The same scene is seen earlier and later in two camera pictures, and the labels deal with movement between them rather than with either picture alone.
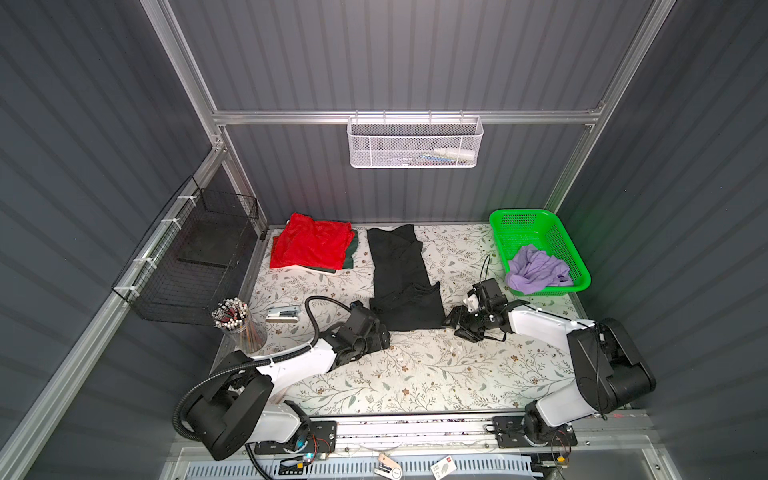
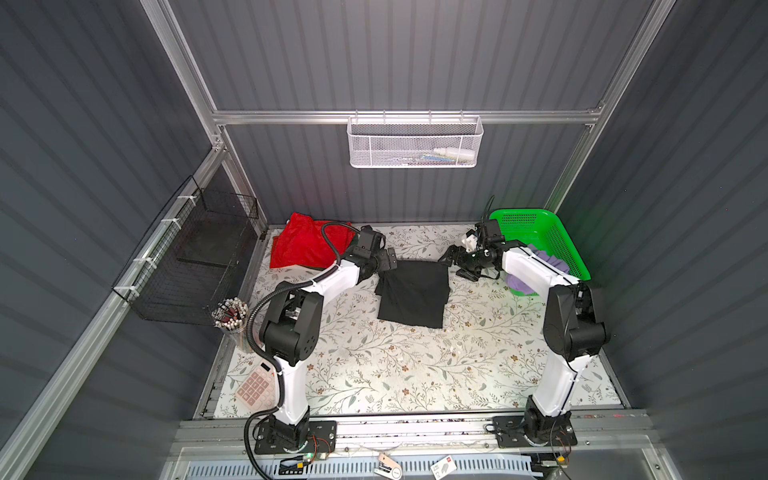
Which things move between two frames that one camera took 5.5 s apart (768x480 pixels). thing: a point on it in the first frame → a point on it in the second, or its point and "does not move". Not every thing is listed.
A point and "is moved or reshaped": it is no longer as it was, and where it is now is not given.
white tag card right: x=443 y=468 does not move
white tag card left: x=388 y=467 does not move
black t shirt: x=404 y=297 is moved or reshaped
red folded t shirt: x=312 y=243 does not move
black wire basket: x=195 y=261 does not move
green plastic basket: x=515 y=229 does not move
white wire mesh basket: x=414 y=141 does not move
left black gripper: x=377 y=330 → x=386 y=260
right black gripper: x=458 y=318 → x=459 y=262
